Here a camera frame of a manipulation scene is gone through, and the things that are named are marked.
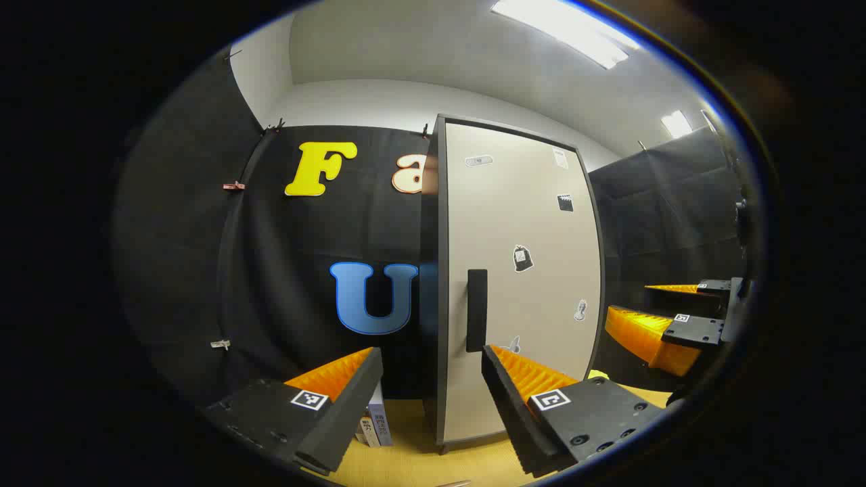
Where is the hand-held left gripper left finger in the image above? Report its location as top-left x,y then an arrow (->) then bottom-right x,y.
203,347 -> 384,474

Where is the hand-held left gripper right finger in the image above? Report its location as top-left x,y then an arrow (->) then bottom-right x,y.
482,345 -> 667,474

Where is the beige cabinet door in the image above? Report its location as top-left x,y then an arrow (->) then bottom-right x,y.
443,122 -> 603,440

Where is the black cabinet door handle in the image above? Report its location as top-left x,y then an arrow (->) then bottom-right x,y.
466,269 -> 488,353

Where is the grey cabinet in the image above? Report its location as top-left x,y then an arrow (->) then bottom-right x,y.
418,114 -> 608,455

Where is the black backdrop cloth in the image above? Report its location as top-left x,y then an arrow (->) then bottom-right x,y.
112,47 -> 752,407

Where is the small ceiling light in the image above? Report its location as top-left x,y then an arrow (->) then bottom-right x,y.
661,110 -> 693,139

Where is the long ceiling light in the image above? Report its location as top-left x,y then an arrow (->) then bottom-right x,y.
491,0 -> 640,70

